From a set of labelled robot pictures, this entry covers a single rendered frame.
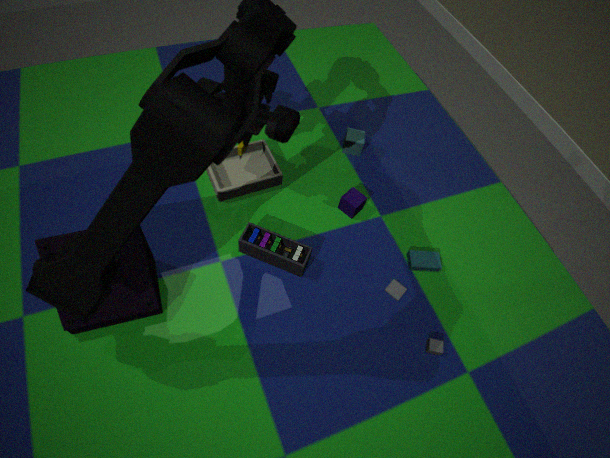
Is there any yellow fuse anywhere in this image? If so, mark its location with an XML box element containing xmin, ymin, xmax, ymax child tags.
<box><xmin>238</xmin><ymin>141</ymin><xmax>248</xmax><ymax>159</ymax></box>

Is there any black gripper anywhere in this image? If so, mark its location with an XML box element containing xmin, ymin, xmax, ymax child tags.
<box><xmin>197</xmin><ymin>73</ymin><xmax>300</xmax><ymax>147</ymax></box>

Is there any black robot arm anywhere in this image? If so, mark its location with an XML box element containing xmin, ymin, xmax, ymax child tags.
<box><xmin>25</xmin><ymin>0</ymin><xmax>296</xmax><ymax>324</ymax></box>

